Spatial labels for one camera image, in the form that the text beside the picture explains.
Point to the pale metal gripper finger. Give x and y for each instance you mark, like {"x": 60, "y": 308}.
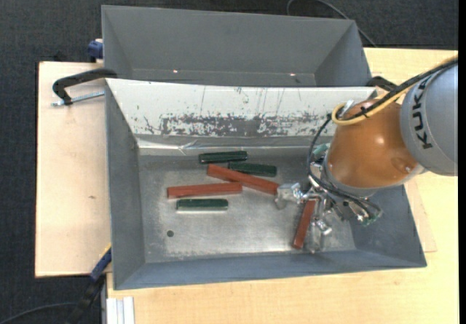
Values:
{"x": 288, "y": 193}
{"x": 317, "y": 239}

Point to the red-brown flat block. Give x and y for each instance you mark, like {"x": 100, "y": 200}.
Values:
{"x": 240, "y": 177}
{"x": 204, "y": 190}
{"x": 304, "y": 224}

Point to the dark green flat block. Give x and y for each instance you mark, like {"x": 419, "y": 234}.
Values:
{"x": 223, "y": 157}
{"x": 202, "y": 204}
{"x": 256, "y": 169}

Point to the grey metal bin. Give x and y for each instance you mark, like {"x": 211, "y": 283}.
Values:
{"x": 225, "y": 46}

